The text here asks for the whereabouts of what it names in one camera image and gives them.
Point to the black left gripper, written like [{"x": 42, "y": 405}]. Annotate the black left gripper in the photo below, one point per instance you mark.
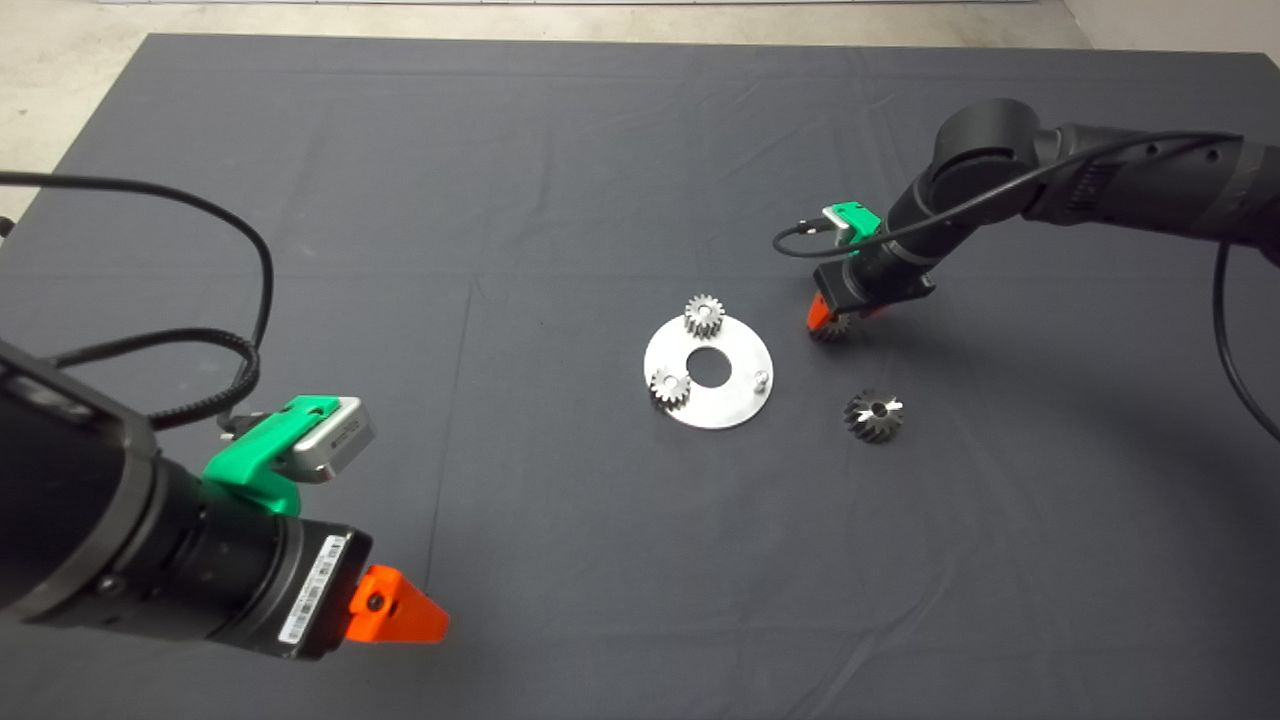
[{"x": 310, "y": 590}]

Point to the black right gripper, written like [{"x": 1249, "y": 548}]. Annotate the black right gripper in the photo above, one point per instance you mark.
[{"x": 870, "y": 283}]

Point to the small dark spur gear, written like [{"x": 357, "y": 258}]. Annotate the small dark spur gear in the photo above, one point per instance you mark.
[{"x": 838, "y": 331}]

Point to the large steel bevel gear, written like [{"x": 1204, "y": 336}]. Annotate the large steel bevel gear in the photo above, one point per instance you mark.
[{"x": 873, "y": 418}]

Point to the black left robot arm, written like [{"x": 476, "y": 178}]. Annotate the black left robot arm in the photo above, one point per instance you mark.
[{"x": 80, "y": 530}]

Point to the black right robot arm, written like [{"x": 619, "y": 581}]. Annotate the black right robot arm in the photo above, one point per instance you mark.
[{"x": 985, "y": 145}]

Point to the small steel spur gear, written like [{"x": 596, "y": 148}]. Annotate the small steel spur gear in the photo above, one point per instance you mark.
[
  {"x": 705, "y": 316},
  {"x": 670, "y": 388}
]

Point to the round metal plate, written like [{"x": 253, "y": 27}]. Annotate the round metal plate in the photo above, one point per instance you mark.
[{"x": 715, "y": 410}]

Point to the dark grey table cloth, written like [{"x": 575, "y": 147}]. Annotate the dark grey table cloth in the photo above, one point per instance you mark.
[{"x": 600, "y": 150}]

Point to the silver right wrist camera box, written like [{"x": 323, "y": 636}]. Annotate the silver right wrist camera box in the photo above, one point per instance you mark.
[{"x": 836, "y": 226}]

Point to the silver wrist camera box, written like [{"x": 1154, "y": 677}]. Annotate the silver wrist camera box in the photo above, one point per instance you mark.
[
  {"x": 338, "y": 440},
  {"x": 836, "y": 226}
]

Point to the green right camera mount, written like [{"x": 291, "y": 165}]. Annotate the green right camera mount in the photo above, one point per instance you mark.
[{"x": 860, "y": 222}]

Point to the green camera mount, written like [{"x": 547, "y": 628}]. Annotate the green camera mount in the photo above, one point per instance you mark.
[
  {"x": 860, "y": 222},
  {"x": 252, "y": 460}
]

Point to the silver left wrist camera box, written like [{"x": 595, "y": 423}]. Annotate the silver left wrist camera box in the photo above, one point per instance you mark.
[{"x": 338, "y": 440}]

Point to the green left camera mount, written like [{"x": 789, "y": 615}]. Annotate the green left camera mount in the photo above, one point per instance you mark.
[{"x": 252, "y": 460}]

